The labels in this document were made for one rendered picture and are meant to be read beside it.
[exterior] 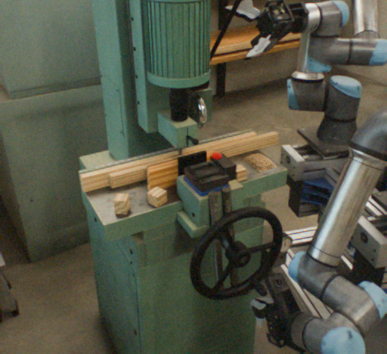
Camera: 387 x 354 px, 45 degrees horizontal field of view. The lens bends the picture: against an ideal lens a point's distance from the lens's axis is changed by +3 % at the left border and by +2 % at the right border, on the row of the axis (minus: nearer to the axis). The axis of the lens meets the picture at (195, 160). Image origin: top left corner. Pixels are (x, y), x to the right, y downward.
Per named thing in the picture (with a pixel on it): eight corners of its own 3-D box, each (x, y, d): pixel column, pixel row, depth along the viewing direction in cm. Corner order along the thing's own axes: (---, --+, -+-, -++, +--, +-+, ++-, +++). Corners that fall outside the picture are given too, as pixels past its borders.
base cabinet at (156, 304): (147, 428, 168) (137, 271, 133) (97, 312, 212) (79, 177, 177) (254, 372, 187) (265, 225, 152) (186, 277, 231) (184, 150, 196)
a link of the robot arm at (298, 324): (297, 324, 102) (326, 310, 106) (284, 318, 107) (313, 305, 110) (306, 358, 103) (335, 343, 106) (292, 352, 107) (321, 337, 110)
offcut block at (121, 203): (126, 214, 125) (125, 201, 123) (114, 213, 125) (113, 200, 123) (129, 206, 128) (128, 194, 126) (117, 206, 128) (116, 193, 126)
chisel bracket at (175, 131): (177, 153, 137) (176, 128, 132) (157, 135, 147) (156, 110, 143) (199, 148, 140) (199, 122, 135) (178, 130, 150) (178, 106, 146)
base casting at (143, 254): (137, 270, 133) (135, 245, 129) (80, 177, 178) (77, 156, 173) (264, 224, 152) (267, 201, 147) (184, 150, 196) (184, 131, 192)
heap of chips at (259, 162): (259, 172, 144) (260, 166, 143) (242, 158, 152) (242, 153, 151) (277, 166, 147) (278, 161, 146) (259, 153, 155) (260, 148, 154)
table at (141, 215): (116, 265, 116) (115, 246, 113) (82, 203, 140) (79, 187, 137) (307, 200, 141) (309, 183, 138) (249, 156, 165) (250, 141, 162)
